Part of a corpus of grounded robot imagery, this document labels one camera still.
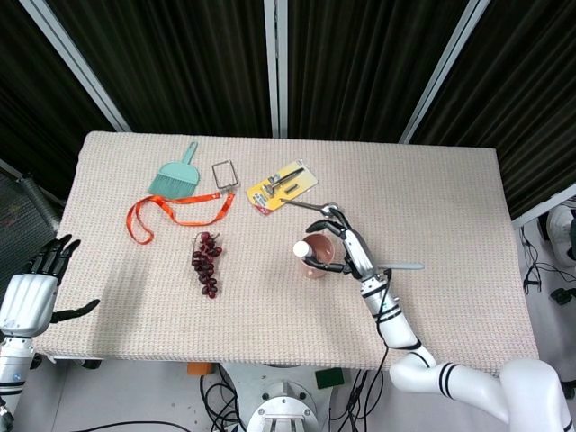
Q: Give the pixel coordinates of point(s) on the orange box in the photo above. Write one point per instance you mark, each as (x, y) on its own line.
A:
(199, 368)

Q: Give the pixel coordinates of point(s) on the teal plastic hand brush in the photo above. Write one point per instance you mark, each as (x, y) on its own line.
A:
(175, 180)

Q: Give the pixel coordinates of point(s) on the green box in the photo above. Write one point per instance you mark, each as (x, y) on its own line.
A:
(330, 379)

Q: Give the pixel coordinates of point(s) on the dark red grape bunch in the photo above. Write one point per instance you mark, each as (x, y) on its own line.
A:
(204, 265)

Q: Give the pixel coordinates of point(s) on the metal spoon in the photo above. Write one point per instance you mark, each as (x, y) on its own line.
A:
(301, 204)

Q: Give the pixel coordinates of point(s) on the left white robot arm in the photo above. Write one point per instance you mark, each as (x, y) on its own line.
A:
(13, 364)

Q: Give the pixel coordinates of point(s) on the metal rectangular badge frame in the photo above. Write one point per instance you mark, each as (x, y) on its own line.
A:
(214, 177)

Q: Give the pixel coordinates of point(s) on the pink ribbed plastic cup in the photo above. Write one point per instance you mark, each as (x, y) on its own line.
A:
(326, 247)

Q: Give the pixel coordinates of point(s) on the yellow carded razor package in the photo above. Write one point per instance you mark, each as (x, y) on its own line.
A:
(270, 198)

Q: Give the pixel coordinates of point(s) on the white silver robot base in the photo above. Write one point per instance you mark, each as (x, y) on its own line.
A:
(281, 405)

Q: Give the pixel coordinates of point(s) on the purple white toothpaste tube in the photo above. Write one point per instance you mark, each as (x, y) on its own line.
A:
(301, 249)

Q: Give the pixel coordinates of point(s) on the white machine housing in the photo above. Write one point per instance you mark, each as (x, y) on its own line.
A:
(560, 234)

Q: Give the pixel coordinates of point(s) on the white partition frame rail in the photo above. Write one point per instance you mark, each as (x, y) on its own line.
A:
(544, 204)

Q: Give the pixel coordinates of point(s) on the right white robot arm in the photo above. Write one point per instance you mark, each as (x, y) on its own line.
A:
(472, 382)

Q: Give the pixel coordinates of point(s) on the grey white toothbrush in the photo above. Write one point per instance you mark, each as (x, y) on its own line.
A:
(405, 267)

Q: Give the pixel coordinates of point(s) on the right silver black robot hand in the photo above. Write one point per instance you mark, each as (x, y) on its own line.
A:
(357, 249)

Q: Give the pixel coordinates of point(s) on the black pleated curtain panel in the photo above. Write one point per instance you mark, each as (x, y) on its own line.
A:
(360, 67)
(526, 90)
(180, 67)
(27, 90)

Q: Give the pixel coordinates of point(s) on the white partition frame post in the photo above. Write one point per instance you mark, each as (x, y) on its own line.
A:
(76, 63)
(443, 67)
(275, 67)

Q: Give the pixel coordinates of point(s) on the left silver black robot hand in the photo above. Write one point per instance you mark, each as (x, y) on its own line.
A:
(29, 301)

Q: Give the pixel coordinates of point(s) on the beige waffle table cloth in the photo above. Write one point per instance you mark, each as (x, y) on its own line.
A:
(252, 324)

